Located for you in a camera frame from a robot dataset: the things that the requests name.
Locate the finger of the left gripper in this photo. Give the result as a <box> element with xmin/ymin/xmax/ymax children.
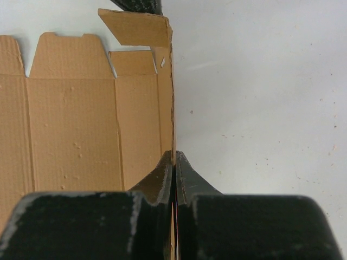
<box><xmin>111</xmin><ymin>0</ymin><xmax>163</xmax><ymax>15</ymax></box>

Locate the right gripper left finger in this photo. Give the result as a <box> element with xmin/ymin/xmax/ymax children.
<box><xmin>1</xmin><ymin>151</ymin><xmax>173</xmax><ymax>259</ymax></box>

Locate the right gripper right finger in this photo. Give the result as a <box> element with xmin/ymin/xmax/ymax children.
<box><xmin>175</xmin><ymin>152</ymin><xmax>342</xmax><ymax>259</ymax></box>

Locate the brown cardboard box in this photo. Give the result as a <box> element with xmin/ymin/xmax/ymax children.
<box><xmin>1</xmin><ymin>9</ymin><xmax>175</xmax><ymax>235</ymax></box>

